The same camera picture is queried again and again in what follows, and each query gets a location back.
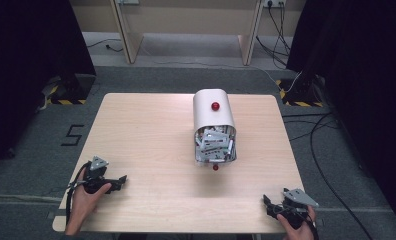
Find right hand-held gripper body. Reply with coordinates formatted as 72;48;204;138
273;187;320;231

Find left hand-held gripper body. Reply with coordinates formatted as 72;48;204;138
82;155;121;195

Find white bin with red knobs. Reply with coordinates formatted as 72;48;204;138
192;88;238;172

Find person's right hand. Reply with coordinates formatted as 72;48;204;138
276;205;317;240

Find person's left hand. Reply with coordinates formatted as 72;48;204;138
68;167;113;218

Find pile of white paper packets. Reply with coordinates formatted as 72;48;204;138
195;125;237;164

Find stand base with striped tape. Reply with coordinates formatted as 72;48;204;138
275;77;326;109
39;73;97;106

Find black curtain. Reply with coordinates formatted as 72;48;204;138
0;0;97;176
285;0;396;236

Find beige wooden furniture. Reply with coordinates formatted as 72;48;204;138
68;0;308;67

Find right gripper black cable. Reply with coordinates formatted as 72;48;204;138
304;213;321;240

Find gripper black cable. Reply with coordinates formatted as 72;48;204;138
64;161;92;228
304;213;321;240

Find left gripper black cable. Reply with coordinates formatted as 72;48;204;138
64;161;92;228

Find long black floor cables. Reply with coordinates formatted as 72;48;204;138
281;111;376;240

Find black floor cable with plug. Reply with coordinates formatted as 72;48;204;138
86;38;124;54

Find black cables from socket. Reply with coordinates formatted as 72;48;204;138
255;1;293;68

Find white wall socket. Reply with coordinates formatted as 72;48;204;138
263;0;287;9

